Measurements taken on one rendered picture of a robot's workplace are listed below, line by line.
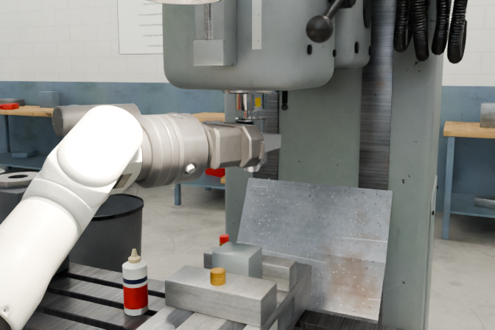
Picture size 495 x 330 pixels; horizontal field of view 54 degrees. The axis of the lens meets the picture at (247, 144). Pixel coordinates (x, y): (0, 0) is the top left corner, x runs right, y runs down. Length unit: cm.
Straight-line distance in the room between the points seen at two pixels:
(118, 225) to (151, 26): 367
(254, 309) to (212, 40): 35
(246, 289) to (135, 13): 545
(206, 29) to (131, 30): 546
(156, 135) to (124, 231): 202
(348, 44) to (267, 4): 21
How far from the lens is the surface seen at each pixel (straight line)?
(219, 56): 56
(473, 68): 484
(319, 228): 104
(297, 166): 107
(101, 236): 253
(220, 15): 57
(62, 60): 672
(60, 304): 94
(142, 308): 87
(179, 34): 64
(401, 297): 111
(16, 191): 97
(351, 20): 76
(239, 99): 67
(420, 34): 84
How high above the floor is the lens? 133
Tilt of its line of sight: 9 degrees down
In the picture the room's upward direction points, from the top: straight up
